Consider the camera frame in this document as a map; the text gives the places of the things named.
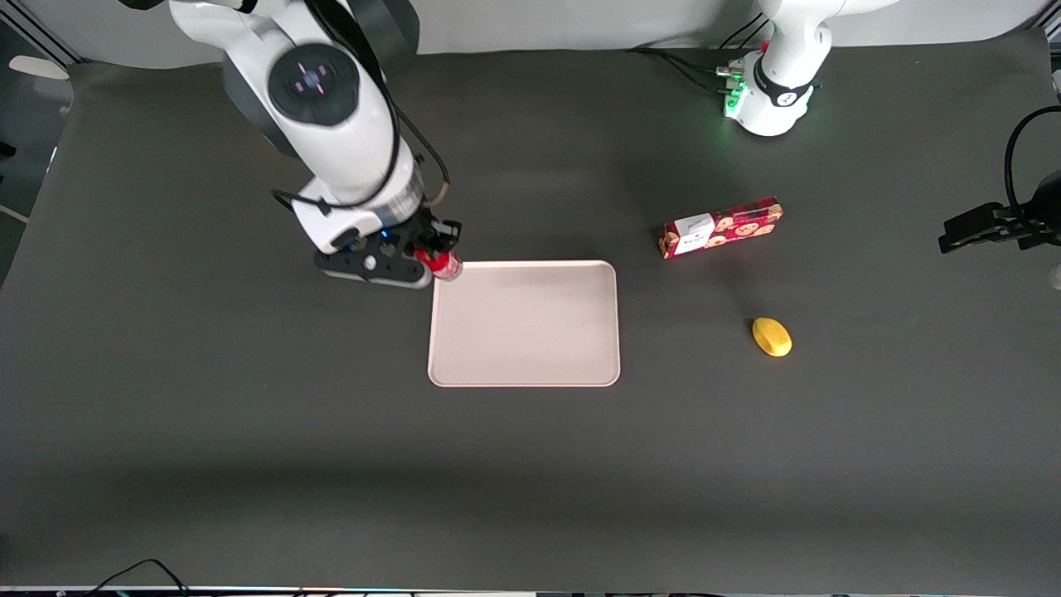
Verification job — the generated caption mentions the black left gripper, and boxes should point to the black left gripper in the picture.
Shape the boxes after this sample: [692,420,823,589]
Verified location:
[938,170,1061,255]

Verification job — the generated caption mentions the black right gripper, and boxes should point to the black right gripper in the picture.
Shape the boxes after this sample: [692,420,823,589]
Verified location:
[348,207,463,266]

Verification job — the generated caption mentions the red coke bottle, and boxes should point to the red coke bottle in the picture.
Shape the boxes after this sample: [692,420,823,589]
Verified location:
[414,246,463,284]

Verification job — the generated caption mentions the pale pink rectangular tray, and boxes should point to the pale pink rectangular tray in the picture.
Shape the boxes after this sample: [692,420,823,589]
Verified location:
[427,260,622,389]

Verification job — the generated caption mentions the yellow lemon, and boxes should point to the yellow lemon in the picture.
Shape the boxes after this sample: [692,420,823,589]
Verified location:
[752,317,793,358]

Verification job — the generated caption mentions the red cookie box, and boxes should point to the red cookie box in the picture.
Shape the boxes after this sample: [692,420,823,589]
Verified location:
[659,197,784,260]

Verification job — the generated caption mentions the white flat background object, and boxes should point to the white flat background object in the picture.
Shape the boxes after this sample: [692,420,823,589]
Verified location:
[8,56,72,81]

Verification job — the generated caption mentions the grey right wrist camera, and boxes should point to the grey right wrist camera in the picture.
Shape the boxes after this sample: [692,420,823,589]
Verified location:
[312,247,435,290]

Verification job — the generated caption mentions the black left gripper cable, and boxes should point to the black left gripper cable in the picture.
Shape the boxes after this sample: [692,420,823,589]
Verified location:
[1004,105,1061,218]

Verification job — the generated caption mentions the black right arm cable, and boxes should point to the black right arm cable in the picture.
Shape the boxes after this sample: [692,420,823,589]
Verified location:
[272,0,453,218]

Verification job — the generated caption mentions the black left base cables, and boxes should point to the black left base cables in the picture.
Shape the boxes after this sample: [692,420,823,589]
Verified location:
[626,12,768,94]

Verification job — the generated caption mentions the black table edge cable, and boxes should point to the black table edge cable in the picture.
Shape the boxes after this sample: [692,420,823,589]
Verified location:
[81,558,193,597]

